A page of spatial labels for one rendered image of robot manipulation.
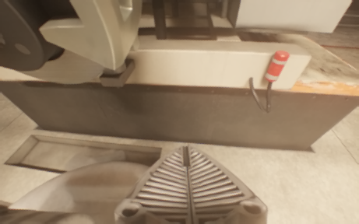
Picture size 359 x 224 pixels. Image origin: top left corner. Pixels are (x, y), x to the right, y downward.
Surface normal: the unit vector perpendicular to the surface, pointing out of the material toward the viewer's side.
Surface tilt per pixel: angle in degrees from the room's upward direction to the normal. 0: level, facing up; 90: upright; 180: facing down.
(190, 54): 90
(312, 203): 0
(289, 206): 0
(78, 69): 104
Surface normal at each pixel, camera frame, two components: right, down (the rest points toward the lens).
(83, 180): -0.03, -0.70
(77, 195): 0.00, 0.43
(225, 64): -0.11, 0.72
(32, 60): -0.10, 0.86
